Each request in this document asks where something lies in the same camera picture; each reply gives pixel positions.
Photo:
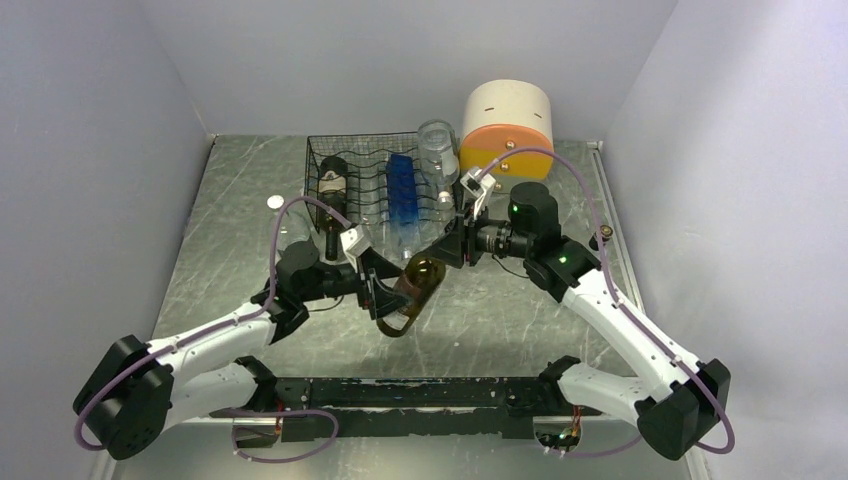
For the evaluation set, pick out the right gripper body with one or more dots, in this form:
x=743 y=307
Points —
x=472 y=218

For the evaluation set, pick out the blue square bottle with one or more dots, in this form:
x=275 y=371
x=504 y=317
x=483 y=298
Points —
x=403 y=207

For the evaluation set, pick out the clear glass bottle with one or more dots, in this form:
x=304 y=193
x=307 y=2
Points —
x=374 y=216

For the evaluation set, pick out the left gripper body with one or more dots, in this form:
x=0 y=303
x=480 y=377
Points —
x=366 y=298

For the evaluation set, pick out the round clear bottle silver cap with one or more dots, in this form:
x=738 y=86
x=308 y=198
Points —
x=438 y=156

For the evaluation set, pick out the black wire wine rack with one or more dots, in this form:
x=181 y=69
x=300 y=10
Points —
x=367 y=156

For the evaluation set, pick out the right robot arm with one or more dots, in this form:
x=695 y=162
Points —
x=673 y=398

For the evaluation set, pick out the green wine bottle label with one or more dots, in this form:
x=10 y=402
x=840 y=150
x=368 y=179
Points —
x=421 y=278

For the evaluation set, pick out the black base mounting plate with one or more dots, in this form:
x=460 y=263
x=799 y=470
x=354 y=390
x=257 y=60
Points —
x=320 y=408

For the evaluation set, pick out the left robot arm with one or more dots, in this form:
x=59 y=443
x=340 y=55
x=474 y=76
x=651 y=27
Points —
x=140 y=389

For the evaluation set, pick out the clear bottle white cap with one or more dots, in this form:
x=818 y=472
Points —
x=293 y=227

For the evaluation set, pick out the round cream drawer cabinet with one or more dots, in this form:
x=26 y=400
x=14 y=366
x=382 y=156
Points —
x=500 y=116

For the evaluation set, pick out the dark green wine bottle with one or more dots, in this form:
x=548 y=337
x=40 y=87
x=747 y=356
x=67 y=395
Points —
x=332 y=191

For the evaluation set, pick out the clear bottle gold top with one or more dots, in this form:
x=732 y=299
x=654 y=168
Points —
x=600 y=237

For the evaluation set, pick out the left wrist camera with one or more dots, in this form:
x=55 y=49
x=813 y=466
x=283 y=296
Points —
x=354 y=242

